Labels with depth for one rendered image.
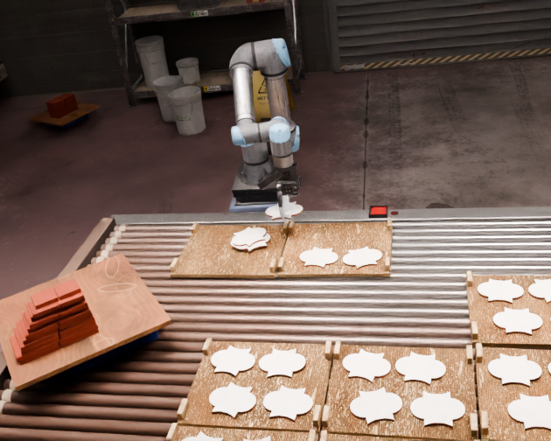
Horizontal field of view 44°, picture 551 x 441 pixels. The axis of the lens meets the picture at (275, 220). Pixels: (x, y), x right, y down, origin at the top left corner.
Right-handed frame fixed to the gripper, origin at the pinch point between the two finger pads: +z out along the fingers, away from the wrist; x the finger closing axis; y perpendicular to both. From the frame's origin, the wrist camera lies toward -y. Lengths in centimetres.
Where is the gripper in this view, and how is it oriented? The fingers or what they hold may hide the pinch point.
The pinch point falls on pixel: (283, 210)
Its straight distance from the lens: 266.8
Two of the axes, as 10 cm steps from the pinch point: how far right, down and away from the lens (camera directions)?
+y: 9.8, 0.0, -2.2
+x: 1.9, -5.2, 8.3
